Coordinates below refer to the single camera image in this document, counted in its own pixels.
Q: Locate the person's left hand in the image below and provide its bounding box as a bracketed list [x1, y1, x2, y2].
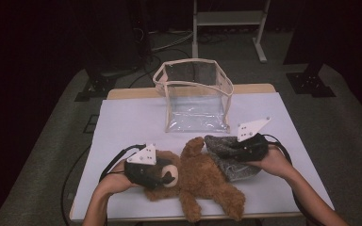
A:
[101, 160, 140, 198]

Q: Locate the black floor cable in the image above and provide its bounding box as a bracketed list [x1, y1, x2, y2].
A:
[128, 46, 199, 89]

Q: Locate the white table sheet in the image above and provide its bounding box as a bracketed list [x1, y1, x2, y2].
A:
[70, 91, 335, 220]

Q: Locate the black metal stand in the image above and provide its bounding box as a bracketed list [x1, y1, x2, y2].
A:
[284, 31, 337, 99]
[74, 56, 140, 103]

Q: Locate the white metal stand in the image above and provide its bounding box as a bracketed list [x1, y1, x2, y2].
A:
[191, 0, 272, 64]

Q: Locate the dark floor hatch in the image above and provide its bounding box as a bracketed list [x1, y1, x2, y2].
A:
[83, 114, 99, 134]

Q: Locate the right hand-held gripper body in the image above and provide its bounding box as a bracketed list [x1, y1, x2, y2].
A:
[237, 117, 272, 163]

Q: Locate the right hand-held gripper cable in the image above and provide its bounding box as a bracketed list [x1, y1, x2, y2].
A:
[261, 133, 317, 226]

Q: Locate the hand-held gripper cable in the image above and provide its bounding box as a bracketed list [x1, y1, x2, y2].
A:
[261, 133, 317, 226]
[60, 143, 147, 226]

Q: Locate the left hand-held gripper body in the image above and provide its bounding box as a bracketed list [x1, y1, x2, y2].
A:
[123, 143, 172, 190]

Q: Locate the person's right hand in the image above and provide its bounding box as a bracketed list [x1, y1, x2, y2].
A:
[247, 146, 293, 179]

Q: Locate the left hand-held gripper cable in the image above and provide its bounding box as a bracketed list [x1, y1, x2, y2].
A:
[60, 143, 147, 226]

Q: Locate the grey fuzzy doll sweater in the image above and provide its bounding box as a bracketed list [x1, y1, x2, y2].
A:
[204, 135, 262, 183]

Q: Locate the wooden table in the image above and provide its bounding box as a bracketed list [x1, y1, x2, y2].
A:
[69, 83, 336, 222]

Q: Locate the white floor cable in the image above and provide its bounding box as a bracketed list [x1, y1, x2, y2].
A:
[150, 29, 194, 53]

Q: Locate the clear plastic bag beige trim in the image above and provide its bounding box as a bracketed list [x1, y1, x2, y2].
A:
[152, 57, 235, 134]

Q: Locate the brown teddy bear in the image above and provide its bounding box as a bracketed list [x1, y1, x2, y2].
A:
[144, 136, 247, 223]

